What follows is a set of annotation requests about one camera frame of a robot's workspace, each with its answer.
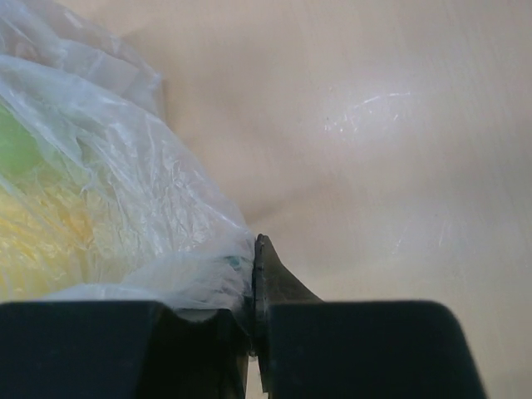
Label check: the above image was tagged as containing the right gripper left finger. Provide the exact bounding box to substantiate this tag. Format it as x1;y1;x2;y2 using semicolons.
1;300;249;398

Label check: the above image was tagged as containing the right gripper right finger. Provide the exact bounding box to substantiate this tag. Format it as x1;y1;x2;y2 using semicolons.
253;235;486;398

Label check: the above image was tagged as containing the clear plastic bag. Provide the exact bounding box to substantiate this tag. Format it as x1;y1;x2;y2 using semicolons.
1;1;254;309

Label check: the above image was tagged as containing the yellow fruit in bag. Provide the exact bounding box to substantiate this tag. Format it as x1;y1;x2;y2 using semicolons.
0;186;138;300

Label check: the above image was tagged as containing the green fruit in bag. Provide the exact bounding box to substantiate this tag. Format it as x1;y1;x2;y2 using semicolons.
0;106;42;179

